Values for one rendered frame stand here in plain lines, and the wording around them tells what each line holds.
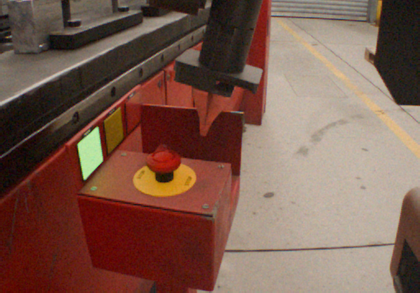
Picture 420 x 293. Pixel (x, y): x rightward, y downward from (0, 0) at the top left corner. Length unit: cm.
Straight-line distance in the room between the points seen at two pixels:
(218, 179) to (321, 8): 758
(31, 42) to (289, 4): 725
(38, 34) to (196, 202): 42
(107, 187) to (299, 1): 749
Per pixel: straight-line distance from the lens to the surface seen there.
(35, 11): 67
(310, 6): 786
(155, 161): 40
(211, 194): 40
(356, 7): 819
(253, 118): 244
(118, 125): 49
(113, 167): 46
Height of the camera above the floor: 101
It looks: 26 degrees down
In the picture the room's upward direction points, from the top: straight up
